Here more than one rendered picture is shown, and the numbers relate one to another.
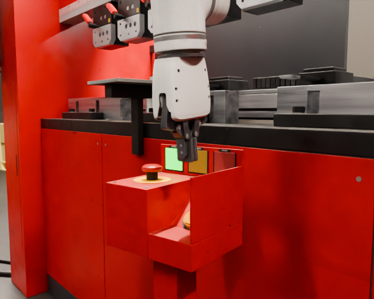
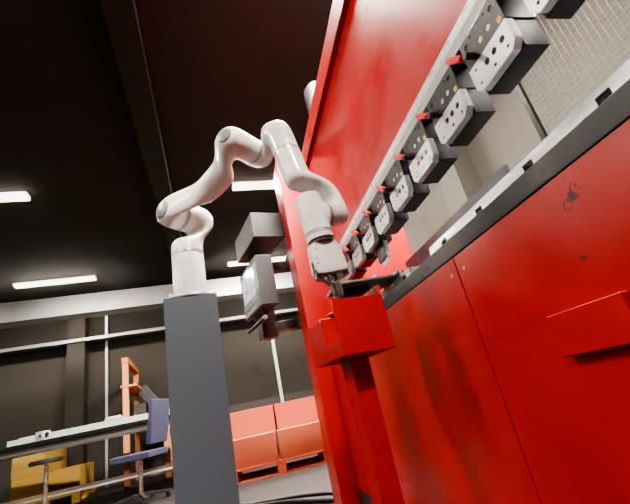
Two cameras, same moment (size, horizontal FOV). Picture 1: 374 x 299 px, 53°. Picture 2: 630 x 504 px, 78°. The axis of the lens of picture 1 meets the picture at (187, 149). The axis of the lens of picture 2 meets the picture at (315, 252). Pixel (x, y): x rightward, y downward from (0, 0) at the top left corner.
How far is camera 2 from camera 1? 0.67 m
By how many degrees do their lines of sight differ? 38
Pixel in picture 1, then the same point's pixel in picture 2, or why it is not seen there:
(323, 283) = (468, 365)
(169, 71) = (311, 250)
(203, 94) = (337, 257)
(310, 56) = not seen: hidden behind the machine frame
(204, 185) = (343, 304)
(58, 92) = not seen: hidden behind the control
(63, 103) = not seen: hidden behind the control
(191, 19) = (316, 223)
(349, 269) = (473, 343)
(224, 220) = (369, 327)
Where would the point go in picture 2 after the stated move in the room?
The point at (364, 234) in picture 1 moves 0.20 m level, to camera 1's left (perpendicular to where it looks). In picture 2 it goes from (468, 311) to (392, 333)
